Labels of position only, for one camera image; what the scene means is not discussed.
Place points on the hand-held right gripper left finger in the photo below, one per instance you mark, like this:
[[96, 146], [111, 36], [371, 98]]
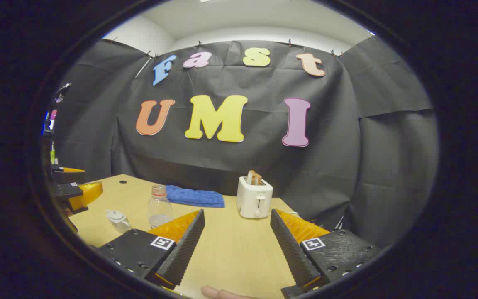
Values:
[[187, 245]]

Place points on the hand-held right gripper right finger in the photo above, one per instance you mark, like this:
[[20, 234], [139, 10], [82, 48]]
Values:
[[291, 249]]

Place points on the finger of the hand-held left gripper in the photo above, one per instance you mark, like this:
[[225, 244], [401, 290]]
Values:
[[67, 175], [83, 194]]

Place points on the white teacup lid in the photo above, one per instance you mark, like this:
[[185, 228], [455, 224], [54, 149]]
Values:
[[115, 215]]

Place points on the clear plastic water bottle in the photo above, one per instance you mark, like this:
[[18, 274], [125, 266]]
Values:
[[159, 209]]

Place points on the white ceramic teacup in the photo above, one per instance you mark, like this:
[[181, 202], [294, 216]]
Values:
[[122, 225]]

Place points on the green bottle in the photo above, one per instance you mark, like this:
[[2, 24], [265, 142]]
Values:
[[52, 154]]

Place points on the blue towel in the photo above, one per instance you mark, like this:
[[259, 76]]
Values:
[[195, 197]]

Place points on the computer monitor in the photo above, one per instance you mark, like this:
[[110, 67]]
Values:
[[50, 120]]

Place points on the white toaster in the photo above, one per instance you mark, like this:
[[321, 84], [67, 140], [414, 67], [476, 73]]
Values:
[[252, 201]]

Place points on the toasted bread slice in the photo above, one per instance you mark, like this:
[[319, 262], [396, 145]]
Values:
[[249, 177], [258, 179]]

